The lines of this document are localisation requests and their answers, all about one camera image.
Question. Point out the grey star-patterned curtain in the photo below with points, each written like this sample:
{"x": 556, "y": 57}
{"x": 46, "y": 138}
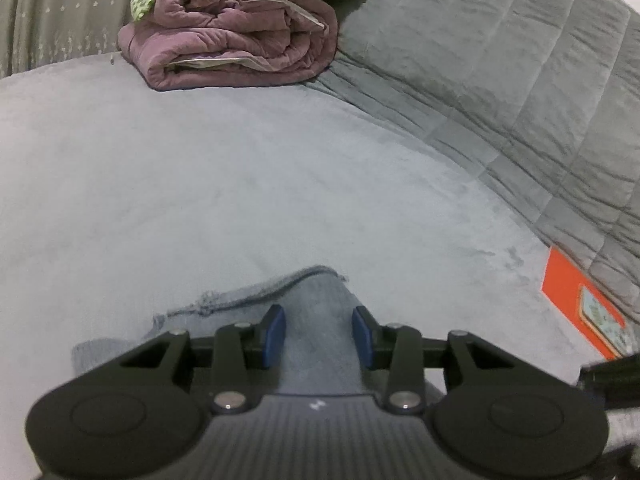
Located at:
{"x": 60, "y": 15}

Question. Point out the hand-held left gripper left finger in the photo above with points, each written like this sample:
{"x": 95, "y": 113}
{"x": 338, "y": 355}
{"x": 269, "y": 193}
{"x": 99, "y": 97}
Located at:
{"x": 274, "y": 332}

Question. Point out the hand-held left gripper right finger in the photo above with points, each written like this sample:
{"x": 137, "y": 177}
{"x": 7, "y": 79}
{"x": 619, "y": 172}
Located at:
{"x": 362, "y": 332}

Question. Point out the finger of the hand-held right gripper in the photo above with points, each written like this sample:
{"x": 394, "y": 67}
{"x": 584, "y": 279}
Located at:
{"x": 615, "y": 377}

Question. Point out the folded purple quilt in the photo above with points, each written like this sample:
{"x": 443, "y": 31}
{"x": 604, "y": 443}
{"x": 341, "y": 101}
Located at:
{"x": 240, "y": 30}

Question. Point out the grey quilted blanket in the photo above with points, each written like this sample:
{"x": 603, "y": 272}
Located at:
{"x": 500, "y": 85}

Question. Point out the grey knit sweater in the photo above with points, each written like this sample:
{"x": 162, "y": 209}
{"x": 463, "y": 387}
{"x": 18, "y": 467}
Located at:
{"x": 315, "y": 320}

